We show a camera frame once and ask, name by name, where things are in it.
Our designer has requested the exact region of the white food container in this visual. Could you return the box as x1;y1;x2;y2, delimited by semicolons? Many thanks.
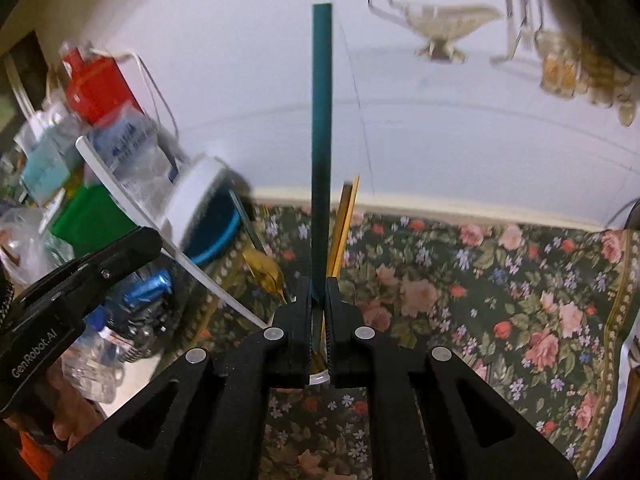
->
160;155;257;267

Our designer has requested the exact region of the gold chopstick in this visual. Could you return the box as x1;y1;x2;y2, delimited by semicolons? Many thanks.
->
327;184;355;281
345;175;362;241

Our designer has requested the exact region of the teal tissue pack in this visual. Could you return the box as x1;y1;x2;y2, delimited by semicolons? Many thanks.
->
19;129;87;207

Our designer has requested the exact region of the white chopstick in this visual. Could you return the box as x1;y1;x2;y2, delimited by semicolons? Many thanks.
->
75;136;269;329

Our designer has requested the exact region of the white cable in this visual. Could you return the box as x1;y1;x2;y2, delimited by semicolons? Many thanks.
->
85;50;182;162

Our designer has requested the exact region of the gold spoon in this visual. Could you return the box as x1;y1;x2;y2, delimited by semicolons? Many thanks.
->
242;249;289;307

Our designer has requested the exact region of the person's left hand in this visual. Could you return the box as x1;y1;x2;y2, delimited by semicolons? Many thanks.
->
47;370;109;454

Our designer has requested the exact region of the gravy boat wall decal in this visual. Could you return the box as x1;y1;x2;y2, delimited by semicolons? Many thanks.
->
367;0;507;64

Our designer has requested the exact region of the black power cable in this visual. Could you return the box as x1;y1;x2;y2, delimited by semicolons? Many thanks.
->
602;199;640;234

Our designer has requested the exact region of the blue and white bag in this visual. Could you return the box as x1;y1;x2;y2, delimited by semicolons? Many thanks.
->
91;115;182;197

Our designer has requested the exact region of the floral tablecloth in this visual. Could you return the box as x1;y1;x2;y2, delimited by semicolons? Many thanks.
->
170;200;640;480

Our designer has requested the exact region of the green box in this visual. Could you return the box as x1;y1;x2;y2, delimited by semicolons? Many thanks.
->
50;185;139;257

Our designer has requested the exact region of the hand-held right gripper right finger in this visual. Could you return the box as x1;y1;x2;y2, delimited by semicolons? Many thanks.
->
325;276;579;480

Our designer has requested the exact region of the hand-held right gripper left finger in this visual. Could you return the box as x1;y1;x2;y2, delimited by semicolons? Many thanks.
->
50;276;313;480

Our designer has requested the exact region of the clear plastic bag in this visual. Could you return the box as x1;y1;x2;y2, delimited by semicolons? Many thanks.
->
0;205;77;287

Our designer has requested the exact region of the blue wrapper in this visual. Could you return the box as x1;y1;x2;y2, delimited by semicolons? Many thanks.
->
122;269;174;307

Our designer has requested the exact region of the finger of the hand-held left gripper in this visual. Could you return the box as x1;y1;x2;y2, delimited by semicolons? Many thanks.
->
74;226;164;307

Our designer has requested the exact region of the jars wall decal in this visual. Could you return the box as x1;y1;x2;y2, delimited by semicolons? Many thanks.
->
537;30;640;129

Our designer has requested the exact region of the teal chopstick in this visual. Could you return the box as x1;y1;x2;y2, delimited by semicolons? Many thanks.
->
310;3;334;307

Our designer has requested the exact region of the red box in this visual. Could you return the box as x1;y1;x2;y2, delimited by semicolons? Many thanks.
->
60;47;144;126

